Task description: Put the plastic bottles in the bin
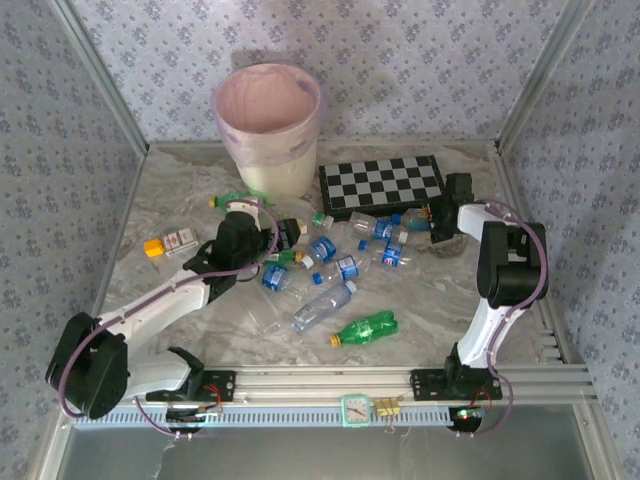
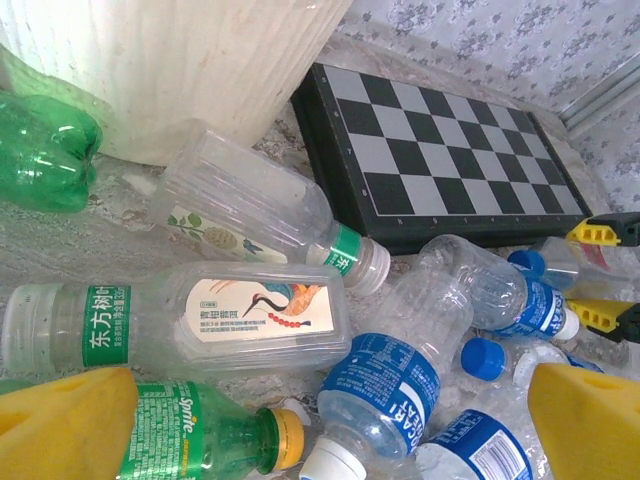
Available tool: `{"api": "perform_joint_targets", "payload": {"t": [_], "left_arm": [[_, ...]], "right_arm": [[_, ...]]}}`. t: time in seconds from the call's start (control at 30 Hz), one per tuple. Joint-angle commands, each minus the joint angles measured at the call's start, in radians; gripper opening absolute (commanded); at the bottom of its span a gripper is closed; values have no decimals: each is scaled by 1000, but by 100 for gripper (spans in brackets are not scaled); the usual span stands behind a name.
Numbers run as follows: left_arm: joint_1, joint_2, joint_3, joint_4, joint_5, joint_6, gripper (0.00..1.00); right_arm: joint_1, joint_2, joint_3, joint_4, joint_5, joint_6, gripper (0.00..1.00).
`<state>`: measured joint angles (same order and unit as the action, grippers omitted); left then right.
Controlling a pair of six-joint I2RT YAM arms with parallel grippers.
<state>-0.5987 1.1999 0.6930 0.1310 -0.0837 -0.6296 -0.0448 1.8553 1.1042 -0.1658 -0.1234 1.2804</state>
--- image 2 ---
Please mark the small clear bottle blue cap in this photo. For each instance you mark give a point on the small clear bottle blue cap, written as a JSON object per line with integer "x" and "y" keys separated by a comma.
{"x": 525, "y": 262}

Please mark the green plastic soda bottle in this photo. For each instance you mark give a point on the green plastic soda bottle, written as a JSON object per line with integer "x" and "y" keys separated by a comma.
{"x": 40, "y": 155}

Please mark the clear bottle crane print label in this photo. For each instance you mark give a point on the clear bottle crane print label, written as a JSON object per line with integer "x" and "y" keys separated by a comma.
{"x": 200, "y": 320}

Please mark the Pocari Sweat bottle blue label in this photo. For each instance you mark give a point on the Pocari Sweat bottle blue label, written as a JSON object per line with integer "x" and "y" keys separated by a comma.
{"x": 380, "y": 390}
{"x": 535, "y": 310}

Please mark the clear bottle plant print label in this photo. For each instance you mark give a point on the clear bottle plant print label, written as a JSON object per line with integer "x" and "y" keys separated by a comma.
{"x": 240, "y": 200}

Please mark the green Sprite bottle yellow cap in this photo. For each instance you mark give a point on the green Sprite bottle yellow cap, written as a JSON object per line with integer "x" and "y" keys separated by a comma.
{"x": 200, "y": 435}

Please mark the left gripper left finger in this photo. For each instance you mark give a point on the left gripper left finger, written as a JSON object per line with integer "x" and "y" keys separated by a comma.
{"x": 60, "y": 435}

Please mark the aluminium frame post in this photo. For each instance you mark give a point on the aluminium frame post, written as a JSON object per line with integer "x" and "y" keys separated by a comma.
{"x": 600, "y": 100}

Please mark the clear water bottle blue label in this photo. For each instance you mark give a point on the clear water bottle blue label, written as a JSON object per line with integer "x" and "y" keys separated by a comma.
{"x": 480, "y": 445}

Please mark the white plastic bin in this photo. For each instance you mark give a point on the white plastic bin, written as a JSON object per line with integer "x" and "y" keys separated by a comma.
{"x": 175, "y": 65}

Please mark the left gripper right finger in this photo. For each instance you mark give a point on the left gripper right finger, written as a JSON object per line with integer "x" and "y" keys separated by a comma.
{"x": 590, "y": 430}

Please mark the black grey chessboard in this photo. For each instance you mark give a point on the black grey chessboard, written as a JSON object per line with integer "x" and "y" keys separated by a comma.
{"x": 440, "y": 150}

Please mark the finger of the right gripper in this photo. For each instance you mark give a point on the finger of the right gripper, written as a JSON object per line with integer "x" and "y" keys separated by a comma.
{"x": 600, "y": 317}
{"x": 595, "y": 232}

